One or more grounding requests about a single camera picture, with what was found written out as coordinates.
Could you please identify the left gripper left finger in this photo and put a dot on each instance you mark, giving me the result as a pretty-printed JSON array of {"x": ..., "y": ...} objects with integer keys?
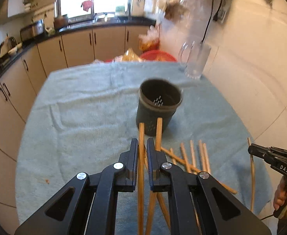
[{"x": 87, "y": 203}]

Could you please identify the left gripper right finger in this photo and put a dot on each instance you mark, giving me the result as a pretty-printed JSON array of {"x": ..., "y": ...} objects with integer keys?
[{"x": 198, "y": 204}]

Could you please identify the person's right hand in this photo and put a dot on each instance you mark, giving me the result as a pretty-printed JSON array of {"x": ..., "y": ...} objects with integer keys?
[{"x": 280, "y": 195}]

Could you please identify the light blue towel table cover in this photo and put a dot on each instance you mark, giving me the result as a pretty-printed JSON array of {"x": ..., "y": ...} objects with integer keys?
[{"x": 84, "y": 117}]

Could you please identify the black utensil holder cup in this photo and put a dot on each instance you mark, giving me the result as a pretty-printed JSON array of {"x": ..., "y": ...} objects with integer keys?
[{"x": 158, "y": 98}]

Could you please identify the clear glass pitcher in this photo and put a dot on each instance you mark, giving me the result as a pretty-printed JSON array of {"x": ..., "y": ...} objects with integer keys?
[{"x": 193, "y": 58}]

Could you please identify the red plastic basin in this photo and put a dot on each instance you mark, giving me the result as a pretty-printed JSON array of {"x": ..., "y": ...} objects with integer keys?
[{"x": 157, "y": 55}]

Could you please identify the plastic bag on floor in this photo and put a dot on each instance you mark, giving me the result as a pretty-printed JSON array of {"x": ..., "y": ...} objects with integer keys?
[{"x": 151, "y": 40}]

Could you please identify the hanging white plastic bag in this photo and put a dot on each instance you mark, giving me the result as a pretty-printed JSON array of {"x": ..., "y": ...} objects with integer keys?
[{"x": 197, "y": 16}]

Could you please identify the silver rice cooker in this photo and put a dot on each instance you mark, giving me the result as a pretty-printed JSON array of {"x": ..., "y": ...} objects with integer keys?
[{"x": 33, "y": 30}]

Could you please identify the brown clay pot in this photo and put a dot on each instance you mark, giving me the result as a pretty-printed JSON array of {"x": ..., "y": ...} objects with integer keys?
[{"x": 60, "y": 22}]

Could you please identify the pink cloth at window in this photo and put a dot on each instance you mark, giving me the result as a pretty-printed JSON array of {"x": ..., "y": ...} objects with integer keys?
[{"x": 87, "y": 5}]

